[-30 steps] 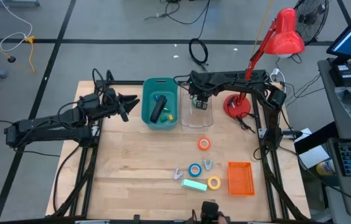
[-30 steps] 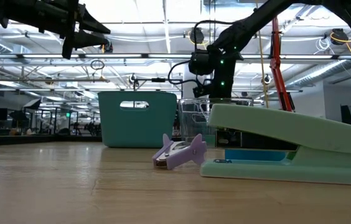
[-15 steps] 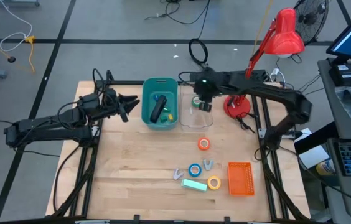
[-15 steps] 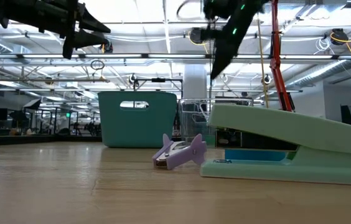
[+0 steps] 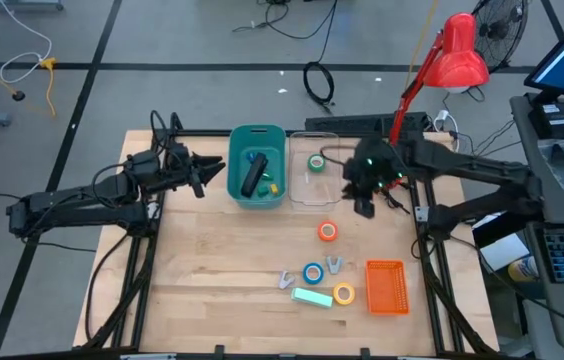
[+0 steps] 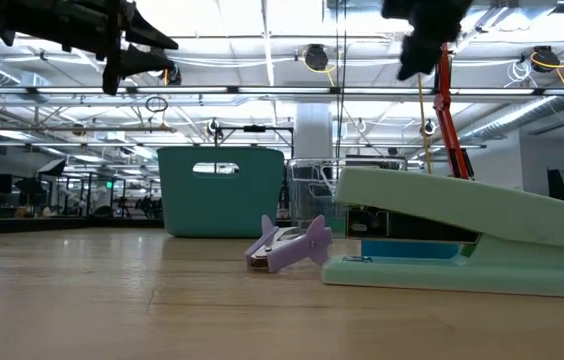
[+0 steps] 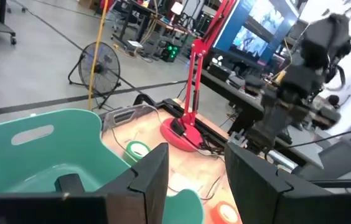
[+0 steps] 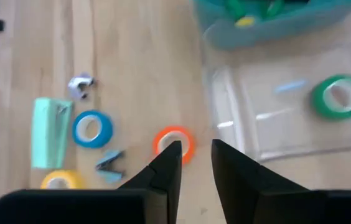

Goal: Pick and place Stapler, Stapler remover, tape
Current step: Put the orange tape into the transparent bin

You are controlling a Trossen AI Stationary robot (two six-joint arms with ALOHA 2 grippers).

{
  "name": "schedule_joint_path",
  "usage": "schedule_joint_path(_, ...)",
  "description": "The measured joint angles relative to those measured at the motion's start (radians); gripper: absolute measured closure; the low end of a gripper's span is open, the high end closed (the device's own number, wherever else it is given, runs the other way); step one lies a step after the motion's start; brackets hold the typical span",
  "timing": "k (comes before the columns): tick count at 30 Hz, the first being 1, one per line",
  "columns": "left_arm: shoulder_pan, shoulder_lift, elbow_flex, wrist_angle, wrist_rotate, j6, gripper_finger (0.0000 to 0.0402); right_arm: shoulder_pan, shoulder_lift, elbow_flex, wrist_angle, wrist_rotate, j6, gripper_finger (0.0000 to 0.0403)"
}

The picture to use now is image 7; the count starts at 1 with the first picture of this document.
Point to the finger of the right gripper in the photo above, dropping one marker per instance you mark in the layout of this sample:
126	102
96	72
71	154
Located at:
273	141
257	141

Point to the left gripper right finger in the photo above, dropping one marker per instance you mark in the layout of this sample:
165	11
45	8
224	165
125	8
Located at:
287	211

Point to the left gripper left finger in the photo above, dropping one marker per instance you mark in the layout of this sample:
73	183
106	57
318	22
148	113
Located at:
69	211

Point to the black stapler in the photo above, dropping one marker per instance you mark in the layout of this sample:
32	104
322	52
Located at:
69	183

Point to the orange tape roll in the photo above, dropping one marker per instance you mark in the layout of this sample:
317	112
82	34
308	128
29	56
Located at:
216	216

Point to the green tape roll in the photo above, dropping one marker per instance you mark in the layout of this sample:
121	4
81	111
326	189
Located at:
129	155

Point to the teal plastic bin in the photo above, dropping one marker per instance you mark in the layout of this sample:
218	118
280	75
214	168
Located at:
69	149

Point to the computer monitor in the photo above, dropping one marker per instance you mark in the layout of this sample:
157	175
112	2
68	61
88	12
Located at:
250	43

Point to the red desk lamp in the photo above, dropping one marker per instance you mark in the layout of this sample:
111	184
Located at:
181	137

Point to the black computer with green lights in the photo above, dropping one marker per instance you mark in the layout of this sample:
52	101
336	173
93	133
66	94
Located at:
170	53

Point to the black floor fan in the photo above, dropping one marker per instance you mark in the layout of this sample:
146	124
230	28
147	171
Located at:
99	67

